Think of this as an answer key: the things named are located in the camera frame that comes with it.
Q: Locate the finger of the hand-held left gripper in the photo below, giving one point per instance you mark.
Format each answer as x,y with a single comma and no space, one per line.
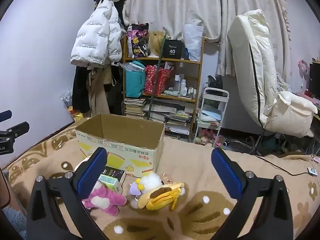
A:
18,128
5,116

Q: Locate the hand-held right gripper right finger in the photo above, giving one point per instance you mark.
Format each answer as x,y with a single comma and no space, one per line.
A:
225,175

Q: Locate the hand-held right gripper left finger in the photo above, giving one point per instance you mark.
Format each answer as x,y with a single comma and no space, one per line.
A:
91,172

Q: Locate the green tissue packet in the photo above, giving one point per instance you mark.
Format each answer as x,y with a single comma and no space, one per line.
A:
110,182

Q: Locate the pink plush toy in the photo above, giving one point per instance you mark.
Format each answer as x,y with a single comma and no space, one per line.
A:
105,200

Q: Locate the printed cardboard box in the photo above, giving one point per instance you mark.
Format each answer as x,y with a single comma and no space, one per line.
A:
125,130

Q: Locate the yellow plush pouch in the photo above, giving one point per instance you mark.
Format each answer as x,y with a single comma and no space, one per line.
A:
160,197

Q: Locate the person's left forearm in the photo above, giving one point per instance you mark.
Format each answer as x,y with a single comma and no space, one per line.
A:
5,190

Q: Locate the black cardboard packet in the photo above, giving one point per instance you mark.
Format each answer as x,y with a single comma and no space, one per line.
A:
115,172

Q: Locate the pile of small plush toys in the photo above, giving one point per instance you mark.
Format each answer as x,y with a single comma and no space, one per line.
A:
207,137

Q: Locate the white trolley cart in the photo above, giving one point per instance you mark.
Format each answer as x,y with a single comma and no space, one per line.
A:
208,128

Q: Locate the patterned plastic bag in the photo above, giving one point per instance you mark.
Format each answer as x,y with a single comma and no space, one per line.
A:
67,98

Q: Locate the yellow and red toy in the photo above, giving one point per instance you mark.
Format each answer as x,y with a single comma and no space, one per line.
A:
75,115

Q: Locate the light blue folded cloth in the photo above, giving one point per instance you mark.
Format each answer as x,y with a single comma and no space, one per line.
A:
211,116

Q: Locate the dark green cloth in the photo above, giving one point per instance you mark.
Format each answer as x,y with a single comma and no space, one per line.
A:
282,145

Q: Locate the pile of books and magazines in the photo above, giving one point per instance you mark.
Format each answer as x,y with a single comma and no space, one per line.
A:
175,122

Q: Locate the black hanging coat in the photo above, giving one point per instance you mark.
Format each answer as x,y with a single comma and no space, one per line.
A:
80,87

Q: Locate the beige hanging coat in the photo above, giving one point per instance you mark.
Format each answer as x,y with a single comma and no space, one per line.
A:
98,97

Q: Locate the blue fleece clothing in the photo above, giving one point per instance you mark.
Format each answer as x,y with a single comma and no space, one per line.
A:
13,221

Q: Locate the black hanging bag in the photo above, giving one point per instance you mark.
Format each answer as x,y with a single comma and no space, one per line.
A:
117,100

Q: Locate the stack of books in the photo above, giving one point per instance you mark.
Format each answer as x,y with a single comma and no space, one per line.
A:
135,107

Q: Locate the white blanket controller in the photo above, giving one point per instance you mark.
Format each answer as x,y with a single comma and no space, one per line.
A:
312,171

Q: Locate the green pole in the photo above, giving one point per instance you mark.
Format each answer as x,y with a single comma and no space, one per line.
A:
152,97

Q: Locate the pale green pouch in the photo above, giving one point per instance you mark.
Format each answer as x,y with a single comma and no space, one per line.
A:
172,93

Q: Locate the teal shopping bag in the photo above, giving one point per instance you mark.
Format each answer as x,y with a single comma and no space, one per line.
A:
135,82

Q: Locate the group of cosmetic bottles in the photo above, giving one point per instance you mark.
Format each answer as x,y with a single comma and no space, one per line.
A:
183,83

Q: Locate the cream recliner chair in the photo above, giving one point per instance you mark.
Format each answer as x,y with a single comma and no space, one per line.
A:
262,80

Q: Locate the grey fleece throw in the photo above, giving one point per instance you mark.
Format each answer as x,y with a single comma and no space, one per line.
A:
282,82

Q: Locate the red patterned gift bag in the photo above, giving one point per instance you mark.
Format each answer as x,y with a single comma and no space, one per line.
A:
162,80

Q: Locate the white puffer jacket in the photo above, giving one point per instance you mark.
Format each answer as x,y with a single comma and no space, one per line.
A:
95,35

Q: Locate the wooden shelf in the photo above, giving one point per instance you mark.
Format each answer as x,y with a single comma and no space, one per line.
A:
175,60

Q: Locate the black monitor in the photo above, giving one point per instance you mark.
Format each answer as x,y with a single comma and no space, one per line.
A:
315,80

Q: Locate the pink desk fan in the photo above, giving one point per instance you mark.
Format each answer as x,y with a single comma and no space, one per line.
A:
303,66

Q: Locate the black box with white print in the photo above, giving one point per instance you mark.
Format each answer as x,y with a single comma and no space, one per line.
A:
172,51

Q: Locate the white plastic bag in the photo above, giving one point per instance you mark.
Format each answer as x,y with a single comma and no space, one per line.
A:
193,42

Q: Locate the printed tote bag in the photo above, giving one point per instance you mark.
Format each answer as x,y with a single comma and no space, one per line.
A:
137,42

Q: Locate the blonde wig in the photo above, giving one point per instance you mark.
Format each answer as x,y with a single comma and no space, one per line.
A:
155,42

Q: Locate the cream floral curtain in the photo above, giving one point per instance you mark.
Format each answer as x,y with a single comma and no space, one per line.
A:
187,5

